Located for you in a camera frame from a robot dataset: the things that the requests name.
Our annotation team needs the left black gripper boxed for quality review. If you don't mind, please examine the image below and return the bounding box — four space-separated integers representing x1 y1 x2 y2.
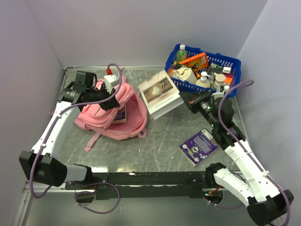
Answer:
87 82 120 112

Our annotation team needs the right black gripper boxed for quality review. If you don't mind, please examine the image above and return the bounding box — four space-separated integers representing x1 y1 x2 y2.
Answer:
179 89 218 128

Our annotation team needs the pink student backpack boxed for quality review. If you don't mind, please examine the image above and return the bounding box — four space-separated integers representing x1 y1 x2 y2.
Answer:
74 75 148 152

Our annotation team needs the blue treehouse book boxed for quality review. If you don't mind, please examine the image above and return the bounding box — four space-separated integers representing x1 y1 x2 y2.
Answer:
112 105 127 124

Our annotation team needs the white coffee cover book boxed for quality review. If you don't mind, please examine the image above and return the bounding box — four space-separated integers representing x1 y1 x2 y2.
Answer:
138 70 183 120

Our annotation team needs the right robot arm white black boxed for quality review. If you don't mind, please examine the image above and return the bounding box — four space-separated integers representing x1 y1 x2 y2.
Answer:
180 91 294 226

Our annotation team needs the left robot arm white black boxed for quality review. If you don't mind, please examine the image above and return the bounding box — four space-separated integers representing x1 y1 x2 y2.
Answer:
19 69 122 192

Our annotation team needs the beige crumpled bag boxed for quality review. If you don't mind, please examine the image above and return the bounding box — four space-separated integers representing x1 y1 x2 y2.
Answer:
169 67 197 84

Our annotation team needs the white pump soap bottle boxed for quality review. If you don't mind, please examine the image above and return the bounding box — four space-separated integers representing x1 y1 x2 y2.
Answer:
196 71 211 89

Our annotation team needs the grey pump bottle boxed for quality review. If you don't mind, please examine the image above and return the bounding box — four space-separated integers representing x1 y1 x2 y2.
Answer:
211 73 226 92

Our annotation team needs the blue plastic basket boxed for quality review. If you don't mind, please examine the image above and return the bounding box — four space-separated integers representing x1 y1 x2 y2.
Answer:
165 44 241 93

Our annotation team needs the dark green packet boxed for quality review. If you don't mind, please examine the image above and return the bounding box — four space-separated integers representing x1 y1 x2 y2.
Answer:
207 62 223 75

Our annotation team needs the small orange packet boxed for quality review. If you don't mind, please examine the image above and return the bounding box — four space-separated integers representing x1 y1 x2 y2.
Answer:
223 76 233 86

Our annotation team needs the orange box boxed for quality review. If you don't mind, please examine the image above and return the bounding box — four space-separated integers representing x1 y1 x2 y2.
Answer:
179 52 209 72

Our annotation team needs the purple book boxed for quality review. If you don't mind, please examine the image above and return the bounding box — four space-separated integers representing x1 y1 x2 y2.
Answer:
179 129 220 166

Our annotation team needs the green drink bottle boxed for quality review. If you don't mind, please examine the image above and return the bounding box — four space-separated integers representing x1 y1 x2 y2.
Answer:
176 44 188 62

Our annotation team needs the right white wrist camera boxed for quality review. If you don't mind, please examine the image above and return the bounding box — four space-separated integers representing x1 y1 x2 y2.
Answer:
212 85 230 100

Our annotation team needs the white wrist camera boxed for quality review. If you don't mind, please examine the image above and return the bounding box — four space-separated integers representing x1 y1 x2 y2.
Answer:
103 68 119 94
212 85 230 100

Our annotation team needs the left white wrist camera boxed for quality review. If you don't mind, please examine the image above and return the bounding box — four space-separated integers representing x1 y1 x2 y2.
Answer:
103 68 119 94

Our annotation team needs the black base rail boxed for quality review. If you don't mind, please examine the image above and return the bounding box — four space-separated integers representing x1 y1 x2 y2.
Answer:
65 171 218 200

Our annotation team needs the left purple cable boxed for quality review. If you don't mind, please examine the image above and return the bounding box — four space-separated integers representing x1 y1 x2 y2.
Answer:
29 63 123 214

